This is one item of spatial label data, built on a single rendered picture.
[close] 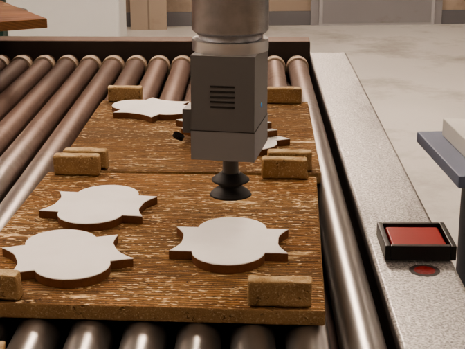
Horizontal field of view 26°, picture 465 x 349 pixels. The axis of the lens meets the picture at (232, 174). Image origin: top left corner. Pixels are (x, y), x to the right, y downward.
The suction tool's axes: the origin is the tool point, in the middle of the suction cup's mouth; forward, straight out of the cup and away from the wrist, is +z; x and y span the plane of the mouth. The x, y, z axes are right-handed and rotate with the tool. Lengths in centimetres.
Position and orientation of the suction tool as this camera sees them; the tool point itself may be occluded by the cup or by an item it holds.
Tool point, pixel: (230, 194)
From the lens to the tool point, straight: 103.5
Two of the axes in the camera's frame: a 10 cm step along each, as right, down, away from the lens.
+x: 9.8, 0.5, -1.8
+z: 0.0, 9.6, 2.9
